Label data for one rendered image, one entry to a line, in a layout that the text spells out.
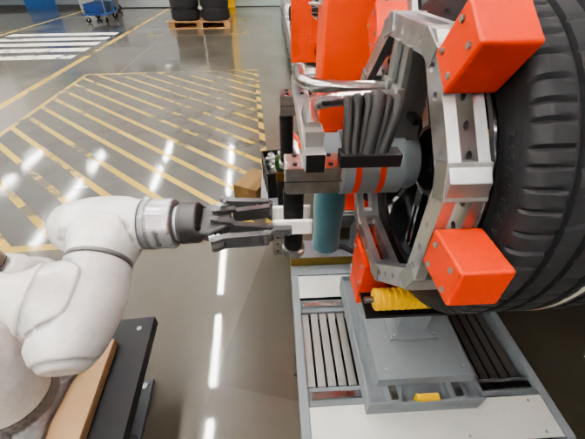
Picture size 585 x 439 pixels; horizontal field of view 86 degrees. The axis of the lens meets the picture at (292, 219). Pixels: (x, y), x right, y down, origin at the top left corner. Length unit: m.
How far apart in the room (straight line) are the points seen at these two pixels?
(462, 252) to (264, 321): 1.06
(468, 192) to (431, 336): 0.77
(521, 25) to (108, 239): 0.62
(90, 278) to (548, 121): 0.64
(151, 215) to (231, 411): 0.87
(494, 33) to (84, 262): 0.60
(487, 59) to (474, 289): 0.29
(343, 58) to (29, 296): 0.95
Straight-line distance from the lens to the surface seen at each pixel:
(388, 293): 0.86
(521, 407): 1.40
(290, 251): 0.61
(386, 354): 1.13
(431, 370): 1.15
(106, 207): 0.60
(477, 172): 0.50
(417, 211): 0.82
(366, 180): 0.67
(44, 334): 0.53
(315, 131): 0.47
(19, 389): 0.98
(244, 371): 1.33
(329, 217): 0.90
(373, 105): 0.49
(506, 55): 0.48
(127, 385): 1.07
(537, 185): 0.50
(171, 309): 1.55
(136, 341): 1.13
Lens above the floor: 1.19
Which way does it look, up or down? 39 degrees down
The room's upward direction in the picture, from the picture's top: straight up
